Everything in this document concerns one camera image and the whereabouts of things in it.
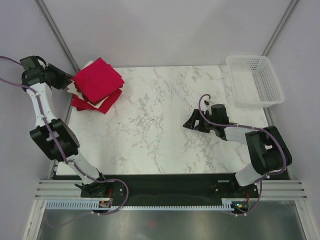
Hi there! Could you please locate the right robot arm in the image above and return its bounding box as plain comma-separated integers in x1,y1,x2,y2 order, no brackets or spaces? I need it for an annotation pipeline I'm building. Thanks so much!
183,101,292,197

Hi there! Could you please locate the white slotted cable duct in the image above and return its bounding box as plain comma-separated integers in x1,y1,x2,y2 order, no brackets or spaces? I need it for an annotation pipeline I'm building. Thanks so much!
45,198,248,211

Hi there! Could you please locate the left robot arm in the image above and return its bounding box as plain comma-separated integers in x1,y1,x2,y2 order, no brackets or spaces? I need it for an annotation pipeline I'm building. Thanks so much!
20,55,110,197

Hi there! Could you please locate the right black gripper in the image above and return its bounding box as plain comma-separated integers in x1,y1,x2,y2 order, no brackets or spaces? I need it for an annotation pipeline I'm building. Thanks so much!
183,109,217,134

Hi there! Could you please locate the aluminium frame post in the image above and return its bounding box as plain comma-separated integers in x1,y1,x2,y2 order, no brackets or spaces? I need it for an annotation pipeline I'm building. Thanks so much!
261,0,300,57
34,0,80,72

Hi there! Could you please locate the left aluminium frame post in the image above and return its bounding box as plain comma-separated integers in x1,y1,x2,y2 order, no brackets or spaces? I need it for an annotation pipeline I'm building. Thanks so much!
34,0,80,72

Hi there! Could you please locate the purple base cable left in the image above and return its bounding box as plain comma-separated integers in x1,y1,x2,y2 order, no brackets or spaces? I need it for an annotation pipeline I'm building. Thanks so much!
44,178,130,229

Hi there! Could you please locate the white plastic basket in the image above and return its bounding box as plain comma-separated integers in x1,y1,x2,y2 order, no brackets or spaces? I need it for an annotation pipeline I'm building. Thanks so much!
226,55,285,108

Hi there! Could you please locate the right aluminium frame post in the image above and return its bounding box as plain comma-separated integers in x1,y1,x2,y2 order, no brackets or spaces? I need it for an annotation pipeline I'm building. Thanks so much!
261,0,300,57

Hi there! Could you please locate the bright red t shirt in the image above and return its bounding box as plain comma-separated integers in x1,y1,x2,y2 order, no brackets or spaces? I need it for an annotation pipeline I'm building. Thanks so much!
73,57,125,105

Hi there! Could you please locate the red folded shirt bottom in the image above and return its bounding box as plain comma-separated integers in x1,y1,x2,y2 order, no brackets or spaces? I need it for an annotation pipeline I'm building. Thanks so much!
71,89,122,114

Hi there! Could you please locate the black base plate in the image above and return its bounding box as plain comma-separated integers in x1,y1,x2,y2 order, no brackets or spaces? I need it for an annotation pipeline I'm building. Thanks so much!
52,172,292,207

